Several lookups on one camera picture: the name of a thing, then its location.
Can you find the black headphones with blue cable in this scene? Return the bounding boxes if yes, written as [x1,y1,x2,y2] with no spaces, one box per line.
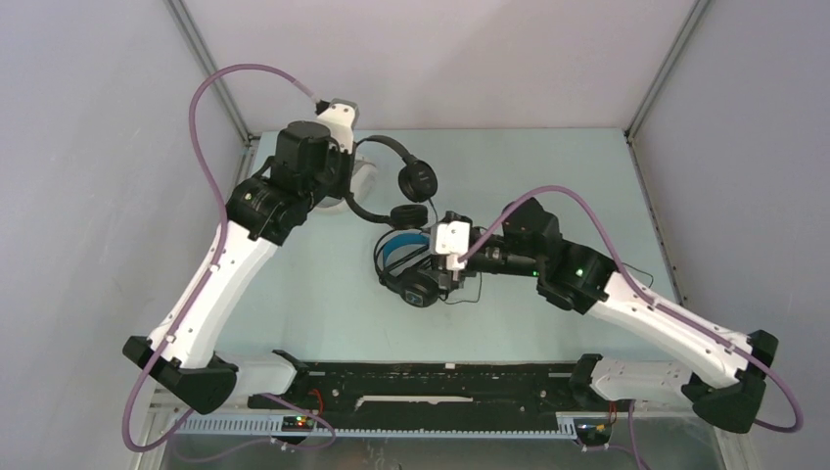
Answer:
[372,230,450,308]

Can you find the black on-ear headphones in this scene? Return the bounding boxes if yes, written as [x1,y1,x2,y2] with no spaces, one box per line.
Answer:
[344,134,655,306]

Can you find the white over-ear headphones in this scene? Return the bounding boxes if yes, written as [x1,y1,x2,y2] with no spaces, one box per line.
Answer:
[314,155,379,214]

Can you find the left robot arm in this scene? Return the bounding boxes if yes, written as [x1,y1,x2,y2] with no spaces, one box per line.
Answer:
[122,117,355,415]

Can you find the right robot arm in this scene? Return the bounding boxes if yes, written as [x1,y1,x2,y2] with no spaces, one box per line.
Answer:
[430,198,778,434]

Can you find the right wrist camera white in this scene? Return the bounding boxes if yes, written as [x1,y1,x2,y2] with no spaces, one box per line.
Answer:
[430,220,472,271]

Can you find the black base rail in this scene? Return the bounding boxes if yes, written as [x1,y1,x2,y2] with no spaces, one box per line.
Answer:
[282,362,612,433]

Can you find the white cable duct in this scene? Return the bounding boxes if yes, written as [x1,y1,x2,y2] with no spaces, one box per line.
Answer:
[171,414,585,441]

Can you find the right aluminium frame post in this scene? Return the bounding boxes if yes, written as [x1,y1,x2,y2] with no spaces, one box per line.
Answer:
[623,0,714,305]

